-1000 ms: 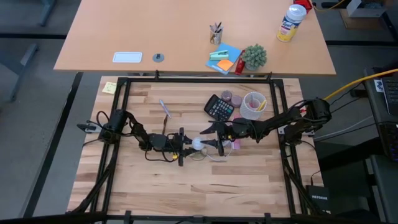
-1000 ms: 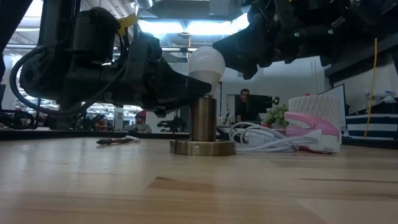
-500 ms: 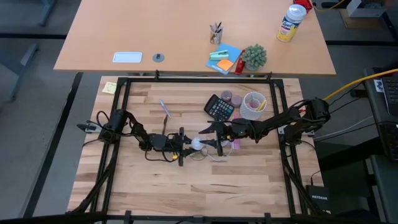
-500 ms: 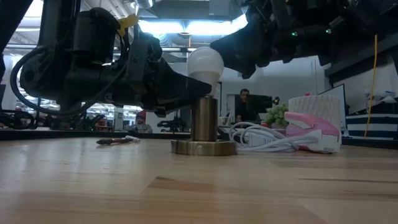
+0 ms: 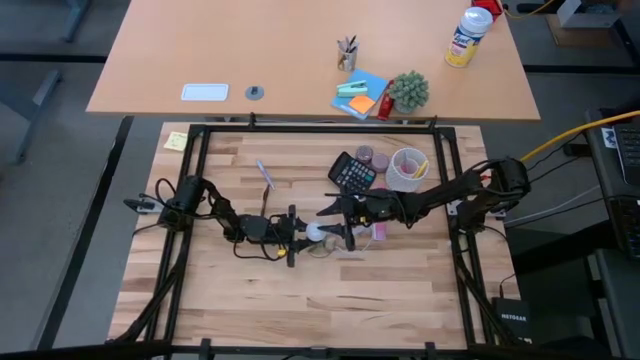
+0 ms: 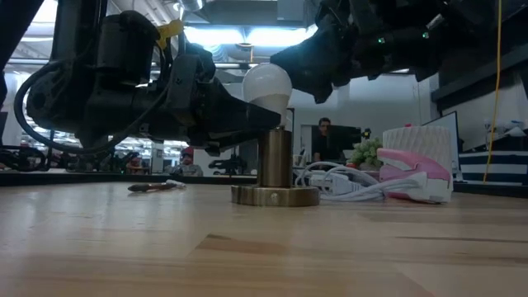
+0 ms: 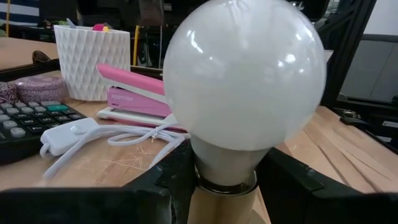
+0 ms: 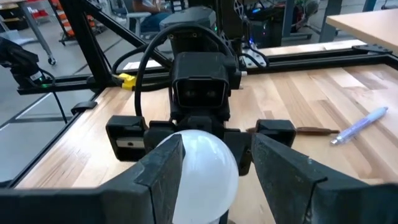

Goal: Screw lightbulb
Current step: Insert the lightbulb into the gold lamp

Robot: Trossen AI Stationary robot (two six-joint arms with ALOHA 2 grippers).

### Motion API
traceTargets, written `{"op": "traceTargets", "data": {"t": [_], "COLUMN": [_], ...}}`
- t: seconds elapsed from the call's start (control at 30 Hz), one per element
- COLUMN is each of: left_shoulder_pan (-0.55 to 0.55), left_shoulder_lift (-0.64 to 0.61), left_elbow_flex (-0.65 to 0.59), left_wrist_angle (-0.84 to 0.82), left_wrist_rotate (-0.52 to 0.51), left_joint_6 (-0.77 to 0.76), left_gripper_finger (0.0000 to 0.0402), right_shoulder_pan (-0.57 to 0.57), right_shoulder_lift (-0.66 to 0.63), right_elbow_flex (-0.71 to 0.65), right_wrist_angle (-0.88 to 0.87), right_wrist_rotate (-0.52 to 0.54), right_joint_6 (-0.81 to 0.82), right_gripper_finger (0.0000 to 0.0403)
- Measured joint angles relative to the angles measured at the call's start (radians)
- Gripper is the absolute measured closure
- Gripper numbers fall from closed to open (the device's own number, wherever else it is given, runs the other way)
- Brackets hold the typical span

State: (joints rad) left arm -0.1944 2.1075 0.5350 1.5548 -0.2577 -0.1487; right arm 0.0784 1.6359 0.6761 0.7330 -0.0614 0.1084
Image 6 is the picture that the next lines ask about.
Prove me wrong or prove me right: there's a person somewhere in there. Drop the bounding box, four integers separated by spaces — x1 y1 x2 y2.
312 117 343 163
171 147 204 177

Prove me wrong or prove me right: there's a white lamp cord with switch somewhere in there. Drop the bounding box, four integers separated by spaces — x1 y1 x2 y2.
292 161 428 203

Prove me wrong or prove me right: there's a white textured pen holder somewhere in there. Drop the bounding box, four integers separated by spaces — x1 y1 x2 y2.
382 125 454 174

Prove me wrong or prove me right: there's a navy white striped box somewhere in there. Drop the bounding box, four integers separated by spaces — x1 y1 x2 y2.
459 150 528 185

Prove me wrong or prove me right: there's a brass lamp base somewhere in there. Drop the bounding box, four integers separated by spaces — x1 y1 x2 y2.
230 127 321 207

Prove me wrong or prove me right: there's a white board panel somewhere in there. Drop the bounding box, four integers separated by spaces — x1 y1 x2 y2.
422 110 461 182

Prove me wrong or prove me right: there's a black cabinet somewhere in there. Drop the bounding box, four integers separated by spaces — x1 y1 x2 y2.
311 125 364 164

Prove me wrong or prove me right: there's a white lightbulb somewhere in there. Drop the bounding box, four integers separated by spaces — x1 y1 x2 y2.
242 63 293 129

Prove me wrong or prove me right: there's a white plastic bag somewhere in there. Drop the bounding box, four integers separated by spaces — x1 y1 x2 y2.
482 117 528 139

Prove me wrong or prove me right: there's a long ceiling light bar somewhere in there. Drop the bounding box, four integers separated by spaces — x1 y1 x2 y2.
214 62 265 70

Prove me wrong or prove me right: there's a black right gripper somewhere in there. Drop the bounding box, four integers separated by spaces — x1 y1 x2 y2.
270 0 438 104

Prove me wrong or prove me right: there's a brown pen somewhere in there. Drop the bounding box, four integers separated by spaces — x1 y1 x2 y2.
127 182 178 193

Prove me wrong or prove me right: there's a pink and white stapler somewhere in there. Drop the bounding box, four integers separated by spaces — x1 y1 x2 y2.
377 147 455 205

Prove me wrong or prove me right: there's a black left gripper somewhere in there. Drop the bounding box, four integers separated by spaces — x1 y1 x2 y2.
94 43 281 157

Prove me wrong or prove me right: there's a green potted cactus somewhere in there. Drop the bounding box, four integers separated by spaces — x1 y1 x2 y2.
348 137 384 171

